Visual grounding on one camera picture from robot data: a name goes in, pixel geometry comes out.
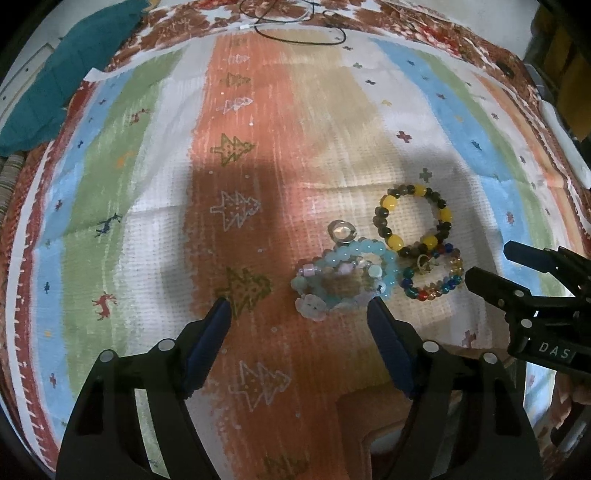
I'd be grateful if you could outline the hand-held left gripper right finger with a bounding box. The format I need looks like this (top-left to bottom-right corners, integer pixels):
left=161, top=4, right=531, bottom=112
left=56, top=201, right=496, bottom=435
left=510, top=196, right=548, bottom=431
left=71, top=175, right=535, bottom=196
left=366, top=296, right=546, bottom=480

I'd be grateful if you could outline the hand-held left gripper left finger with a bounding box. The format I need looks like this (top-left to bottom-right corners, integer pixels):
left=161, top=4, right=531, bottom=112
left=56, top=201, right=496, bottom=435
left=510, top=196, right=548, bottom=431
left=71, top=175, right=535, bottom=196
left=54, top=296, right=232, bottom=480

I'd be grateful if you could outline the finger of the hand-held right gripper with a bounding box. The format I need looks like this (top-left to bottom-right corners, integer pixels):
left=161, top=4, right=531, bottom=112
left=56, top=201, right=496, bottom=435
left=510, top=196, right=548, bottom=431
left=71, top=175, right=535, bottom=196
left=503, top=240, right=591, bottom=296
left=465, top=267, right=537, bottom=320

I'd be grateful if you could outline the multicolour bead bracelet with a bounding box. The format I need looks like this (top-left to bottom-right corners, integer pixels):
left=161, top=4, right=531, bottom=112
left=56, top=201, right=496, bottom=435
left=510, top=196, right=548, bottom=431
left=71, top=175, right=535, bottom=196
left=399, top=244, right=465, bottom=303

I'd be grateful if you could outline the pale pink bead bracelet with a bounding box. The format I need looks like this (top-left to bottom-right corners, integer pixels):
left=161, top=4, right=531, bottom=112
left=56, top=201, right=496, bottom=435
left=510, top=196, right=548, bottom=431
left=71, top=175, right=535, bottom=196
left=290, top=258, right=389, bottom=321

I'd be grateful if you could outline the silver ring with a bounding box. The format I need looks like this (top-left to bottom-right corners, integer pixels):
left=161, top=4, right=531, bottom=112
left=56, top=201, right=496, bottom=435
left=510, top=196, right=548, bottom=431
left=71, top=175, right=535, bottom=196
left=327, top=220, right=357, bottom=244

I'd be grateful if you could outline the yellow and dark bead bracelet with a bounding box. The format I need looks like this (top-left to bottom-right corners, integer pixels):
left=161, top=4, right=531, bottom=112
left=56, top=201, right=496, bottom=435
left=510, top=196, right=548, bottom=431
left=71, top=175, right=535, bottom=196
left=373, top=184, right=454, bottom=259

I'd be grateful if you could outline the person's right hand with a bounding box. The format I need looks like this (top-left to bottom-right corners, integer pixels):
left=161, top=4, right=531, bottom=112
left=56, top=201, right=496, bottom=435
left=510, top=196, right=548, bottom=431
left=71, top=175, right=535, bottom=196
left=551, top=369, right=591, bottom=444

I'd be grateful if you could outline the striped printed mat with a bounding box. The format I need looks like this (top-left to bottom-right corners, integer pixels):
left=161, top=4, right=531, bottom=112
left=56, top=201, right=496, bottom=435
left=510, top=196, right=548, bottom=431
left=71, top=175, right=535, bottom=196
left=9, top=28, right=591, bottom=480

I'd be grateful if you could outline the striped grey cushion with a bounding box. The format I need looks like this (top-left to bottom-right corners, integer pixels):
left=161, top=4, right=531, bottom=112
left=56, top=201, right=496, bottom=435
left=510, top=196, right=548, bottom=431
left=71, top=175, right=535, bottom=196
left=0, top=154, right=24, bottom=217

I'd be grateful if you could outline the teal pillow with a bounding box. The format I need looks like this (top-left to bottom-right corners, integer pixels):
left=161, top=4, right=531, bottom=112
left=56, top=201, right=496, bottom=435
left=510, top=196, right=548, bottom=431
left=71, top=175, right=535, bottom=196
left=0, top=0, right=151, bottom=155

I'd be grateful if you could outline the black cable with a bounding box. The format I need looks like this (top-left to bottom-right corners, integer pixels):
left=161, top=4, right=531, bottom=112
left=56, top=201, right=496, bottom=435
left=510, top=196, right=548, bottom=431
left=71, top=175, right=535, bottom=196
left=240, top=0, right=348, bottom=46

